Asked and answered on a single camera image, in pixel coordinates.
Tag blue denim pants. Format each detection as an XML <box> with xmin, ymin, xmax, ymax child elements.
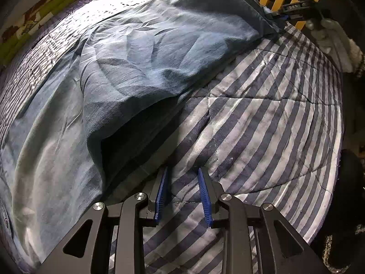
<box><xmin>0</xmin><ymin>0</ymin><xmax>281</xmax><ymax>266</ymax></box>

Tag striped quilted blanket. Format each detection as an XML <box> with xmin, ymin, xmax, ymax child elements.
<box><xmin>0</xmin><ymin>0</ymin><xmax>344</xmax><ymax>274</ymax></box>

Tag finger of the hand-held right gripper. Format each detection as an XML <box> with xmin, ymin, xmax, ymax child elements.
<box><xmin>266</xmin><ymin>10</ymin><xmax>288</xmax><ymax>22</ymax></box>

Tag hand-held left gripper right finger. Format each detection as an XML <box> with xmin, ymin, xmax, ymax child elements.
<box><xmin>198</xmin><ymin>166</ymin><xmax>328</xmax><ymax>274</ymax></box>

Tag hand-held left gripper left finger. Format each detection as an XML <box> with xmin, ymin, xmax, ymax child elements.
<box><xmin>37</xmin><ymin>166</ymin><xmax>172</xmax><ymax>274</ymax></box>

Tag person's right hand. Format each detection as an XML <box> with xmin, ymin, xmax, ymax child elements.
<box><xmin>306</xmin><ymin>17</ymin><xmax>340</xmax><ymax>54</ymax></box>

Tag folded green brown printed blanket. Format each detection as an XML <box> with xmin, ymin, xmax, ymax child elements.
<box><xmin>0</xmin><ymin>0</ymin><xmax>86</xmax><ymax>66</ymax></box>

